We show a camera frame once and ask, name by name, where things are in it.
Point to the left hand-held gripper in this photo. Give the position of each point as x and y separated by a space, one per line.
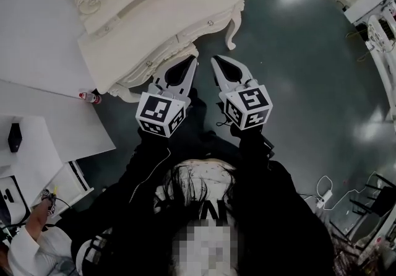
154 110

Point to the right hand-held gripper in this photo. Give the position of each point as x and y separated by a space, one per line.
250 104

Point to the white ornate dressing table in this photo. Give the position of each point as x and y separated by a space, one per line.
123 61

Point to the person's left forearm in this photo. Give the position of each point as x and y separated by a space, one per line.
148 151

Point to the person's right forearm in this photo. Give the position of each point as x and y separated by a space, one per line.
253 148

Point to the person's legs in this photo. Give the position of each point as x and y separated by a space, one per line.
204 132

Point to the plastic bottle with red cap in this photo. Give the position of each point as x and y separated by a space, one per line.
91 98

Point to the person's white printed shirt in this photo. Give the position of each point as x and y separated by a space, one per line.
201 169

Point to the person's black jacket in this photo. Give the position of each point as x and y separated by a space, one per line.
272 206

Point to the round white perforated disc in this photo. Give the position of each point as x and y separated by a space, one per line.
376 33

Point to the white metal rack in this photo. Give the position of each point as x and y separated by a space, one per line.
383 83

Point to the white power strip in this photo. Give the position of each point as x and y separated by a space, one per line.
325 199

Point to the white cabinet with black strip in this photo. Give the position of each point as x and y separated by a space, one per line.
65 185

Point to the black box-shaped device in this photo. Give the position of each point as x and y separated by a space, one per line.
15 138

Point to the black frame chair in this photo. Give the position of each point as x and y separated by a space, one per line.
386 197

